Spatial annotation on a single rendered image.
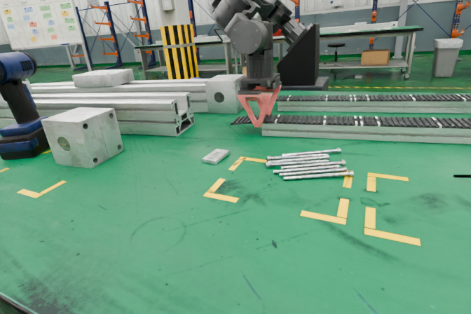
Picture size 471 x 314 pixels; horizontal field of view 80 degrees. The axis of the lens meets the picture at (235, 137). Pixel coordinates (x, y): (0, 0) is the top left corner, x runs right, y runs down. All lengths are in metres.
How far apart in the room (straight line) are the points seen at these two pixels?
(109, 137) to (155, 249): 0.33
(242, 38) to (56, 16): 6.07
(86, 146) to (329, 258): 0.45
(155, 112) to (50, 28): 5.95
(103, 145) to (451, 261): 0.56
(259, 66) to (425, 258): 0.41
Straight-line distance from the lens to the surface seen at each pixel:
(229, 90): 0.79
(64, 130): 0.61
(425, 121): 0.64
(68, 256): 0.40
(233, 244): 0.34
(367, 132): 0.61
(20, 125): 0.77
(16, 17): 6.98
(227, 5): 0.59
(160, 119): 0.68
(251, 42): 0.51
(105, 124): 0.62
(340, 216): 0.39
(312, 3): 8.34
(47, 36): 6.66
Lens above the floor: 1.01
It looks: 21 degrees down
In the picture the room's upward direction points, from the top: 5 degrees counter-clockwise
